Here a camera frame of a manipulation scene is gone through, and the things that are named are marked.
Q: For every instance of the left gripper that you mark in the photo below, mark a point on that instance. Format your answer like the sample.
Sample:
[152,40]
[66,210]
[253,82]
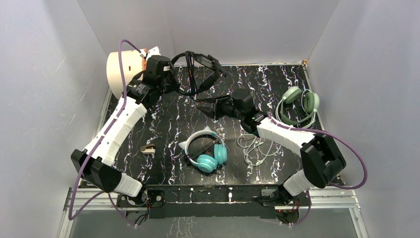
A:
[167,80]

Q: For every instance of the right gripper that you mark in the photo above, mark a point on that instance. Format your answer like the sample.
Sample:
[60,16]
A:
[215,112]

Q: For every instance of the black headphones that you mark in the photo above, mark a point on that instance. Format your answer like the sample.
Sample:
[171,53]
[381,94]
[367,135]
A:
[202,70]

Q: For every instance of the teal cat-ear headphones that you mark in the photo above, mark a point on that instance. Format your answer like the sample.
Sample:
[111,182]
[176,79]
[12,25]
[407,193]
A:
[210,156]

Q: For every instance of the green headphones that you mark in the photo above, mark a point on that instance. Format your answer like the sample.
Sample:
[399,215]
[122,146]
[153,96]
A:
[310,102]

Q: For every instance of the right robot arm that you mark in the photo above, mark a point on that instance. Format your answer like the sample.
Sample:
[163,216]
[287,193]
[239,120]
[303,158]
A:
[321,159]

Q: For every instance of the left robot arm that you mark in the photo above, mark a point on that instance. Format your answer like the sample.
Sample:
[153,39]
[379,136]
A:
[94,162]

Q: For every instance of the small tan white clip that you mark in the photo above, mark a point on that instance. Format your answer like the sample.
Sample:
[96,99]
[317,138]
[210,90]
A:
[148,149]

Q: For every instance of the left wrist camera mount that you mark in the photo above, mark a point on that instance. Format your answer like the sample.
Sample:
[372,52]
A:
[147,54]

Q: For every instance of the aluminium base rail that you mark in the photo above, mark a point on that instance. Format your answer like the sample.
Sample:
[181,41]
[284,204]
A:
[215,211]

